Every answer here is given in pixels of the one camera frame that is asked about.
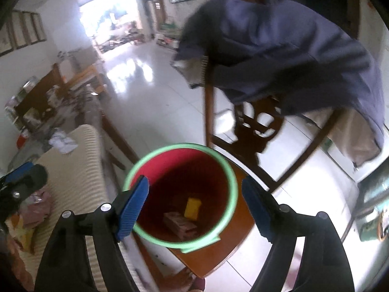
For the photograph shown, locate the red bin with green rim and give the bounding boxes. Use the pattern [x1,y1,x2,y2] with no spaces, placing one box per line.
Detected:
[123,143,238,254]

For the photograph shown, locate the brown box in bin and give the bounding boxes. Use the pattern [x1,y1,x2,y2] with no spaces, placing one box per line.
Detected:
[164,212,197,241]

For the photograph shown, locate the wooden chair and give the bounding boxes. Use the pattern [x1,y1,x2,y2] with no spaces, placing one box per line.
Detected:
[202,56,344,192]

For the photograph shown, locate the white tissue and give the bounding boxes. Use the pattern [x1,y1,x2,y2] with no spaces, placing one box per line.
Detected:
[49,128,78,154]

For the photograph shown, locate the dark blue jacket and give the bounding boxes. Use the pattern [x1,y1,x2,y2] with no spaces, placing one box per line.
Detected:
[172,0,384,151]

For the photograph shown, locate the beige checkered table cloth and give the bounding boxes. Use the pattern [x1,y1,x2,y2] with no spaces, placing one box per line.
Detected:
[5,123,147,292]

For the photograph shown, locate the wooden stool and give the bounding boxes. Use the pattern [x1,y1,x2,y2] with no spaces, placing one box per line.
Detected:
[169,160,255,278]

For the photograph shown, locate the yellow item in bin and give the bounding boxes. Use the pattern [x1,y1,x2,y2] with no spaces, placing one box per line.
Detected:
[184,198,202,221]

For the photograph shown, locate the pink crumpled wrapper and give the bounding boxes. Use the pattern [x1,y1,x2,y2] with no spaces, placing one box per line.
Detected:
[19,189,52,229]

